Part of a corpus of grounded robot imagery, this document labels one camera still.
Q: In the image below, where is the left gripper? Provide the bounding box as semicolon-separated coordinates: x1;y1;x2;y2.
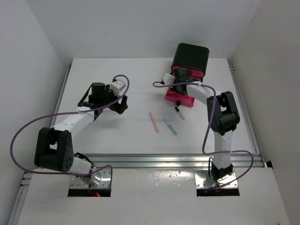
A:
99;84;127;113

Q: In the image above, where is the pink drawer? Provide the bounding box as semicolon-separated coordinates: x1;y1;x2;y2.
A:
165;88;195;107
171;66;205;79
171;73;203;82

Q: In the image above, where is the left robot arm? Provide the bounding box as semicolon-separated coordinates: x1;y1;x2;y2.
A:
34;79;128;174

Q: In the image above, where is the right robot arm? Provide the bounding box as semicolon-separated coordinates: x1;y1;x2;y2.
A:
172;68;240;181

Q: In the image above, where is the black drawer cabinet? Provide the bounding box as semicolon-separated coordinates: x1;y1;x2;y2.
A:
171;43;210;78

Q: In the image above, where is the pink stick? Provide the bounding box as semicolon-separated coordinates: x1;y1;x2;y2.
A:
149;112;159;133

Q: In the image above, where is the clear black-cap lip gloss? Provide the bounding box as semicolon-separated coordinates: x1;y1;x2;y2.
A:
175;107;185;120

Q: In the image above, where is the light blue mascara tube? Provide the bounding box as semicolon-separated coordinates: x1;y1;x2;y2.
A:
163;118;178;135

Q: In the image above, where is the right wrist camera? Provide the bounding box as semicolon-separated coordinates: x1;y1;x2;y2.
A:
160;73;175;85

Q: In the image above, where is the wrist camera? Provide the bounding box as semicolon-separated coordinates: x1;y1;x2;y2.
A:
109;80;126;97
160;73;175;85

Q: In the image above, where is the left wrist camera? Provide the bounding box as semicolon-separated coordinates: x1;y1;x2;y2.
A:
109;80;126;97

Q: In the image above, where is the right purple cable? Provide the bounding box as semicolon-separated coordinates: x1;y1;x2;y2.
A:
152;79;255;188

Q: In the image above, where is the purple cable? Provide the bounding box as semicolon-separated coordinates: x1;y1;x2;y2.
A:
152;79;255;188
9;75;130;188

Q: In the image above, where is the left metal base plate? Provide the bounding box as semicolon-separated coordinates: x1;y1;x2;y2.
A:
69;168;112;190

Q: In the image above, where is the metal base plate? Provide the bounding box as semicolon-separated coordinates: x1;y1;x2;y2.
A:
69;168;112;190
195;169;238;190

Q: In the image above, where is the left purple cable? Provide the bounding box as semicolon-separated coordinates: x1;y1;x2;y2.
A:
9;75;130;188

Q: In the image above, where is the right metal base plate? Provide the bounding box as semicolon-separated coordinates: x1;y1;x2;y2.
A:
195;169;238;190

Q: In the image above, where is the aluminium rail frame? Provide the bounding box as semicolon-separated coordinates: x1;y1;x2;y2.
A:
18;58;288;225

